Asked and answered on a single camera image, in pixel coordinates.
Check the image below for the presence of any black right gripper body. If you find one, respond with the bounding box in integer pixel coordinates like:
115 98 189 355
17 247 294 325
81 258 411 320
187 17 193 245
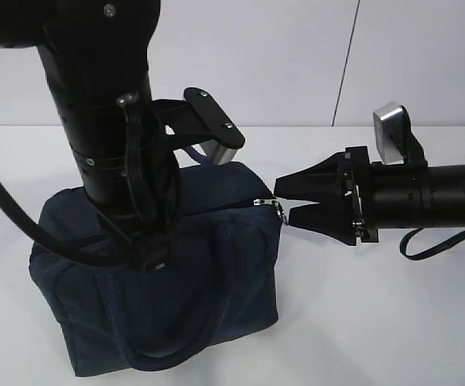
337 146 379 245

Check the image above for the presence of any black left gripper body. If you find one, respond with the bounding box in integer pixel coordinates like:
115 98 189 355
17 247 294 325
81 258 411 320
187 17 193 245
95 188 181 272

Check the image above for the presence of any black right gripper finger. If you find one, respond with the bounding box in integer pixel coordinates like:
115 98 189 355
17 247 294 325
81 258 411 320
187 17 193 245
289 203 356 246
274 152 347 203

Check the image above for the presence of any dark blue lunch bag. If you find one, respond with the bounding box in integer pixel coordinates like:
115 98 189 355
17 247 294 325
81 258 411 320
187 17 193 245
29 162 282 377

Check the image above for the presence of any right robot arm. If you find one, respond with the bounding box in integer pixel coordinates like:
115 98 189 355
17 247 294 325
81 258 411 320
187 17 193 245
274 146 465 246

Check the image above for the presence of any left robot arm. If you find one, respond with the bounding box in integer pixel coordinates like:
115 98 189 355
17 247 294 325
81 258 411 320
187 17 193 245
0 1 180 269

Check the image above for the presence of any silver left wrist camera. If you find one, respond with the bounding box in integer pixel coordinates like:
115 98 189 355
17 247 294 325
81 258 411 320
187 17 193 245
153 87 245 165

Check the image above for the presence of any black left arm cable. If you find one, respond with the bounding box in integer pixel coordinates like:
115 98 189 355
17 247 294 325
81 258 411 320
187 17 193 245
0 148 137 269

